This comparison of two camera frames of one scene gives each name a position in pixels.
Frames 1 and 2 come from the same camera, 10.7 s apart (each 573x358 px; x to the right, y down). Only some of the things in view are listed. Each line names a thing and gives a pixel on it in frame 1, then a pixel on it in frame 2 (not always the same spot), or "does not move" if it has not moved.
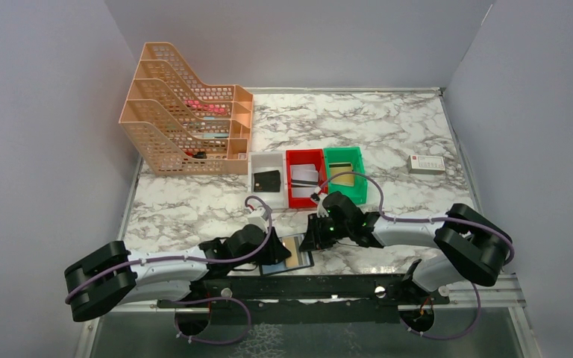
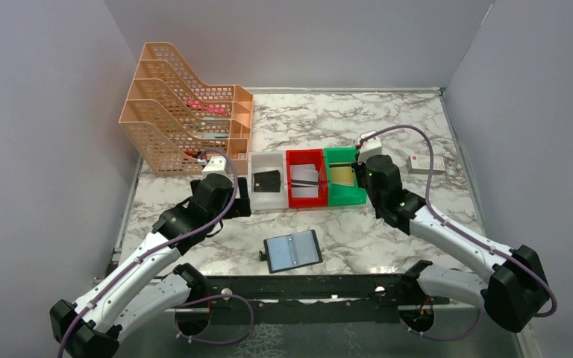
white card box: [426, 164] does not move
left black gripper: [276, 250] -> [240, 207]
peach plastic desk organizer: [185, 127] does not move
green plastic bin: [357, 193] does not move
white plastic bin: [262, 161] does not move
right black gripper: [313, 239] -> [358, 168]
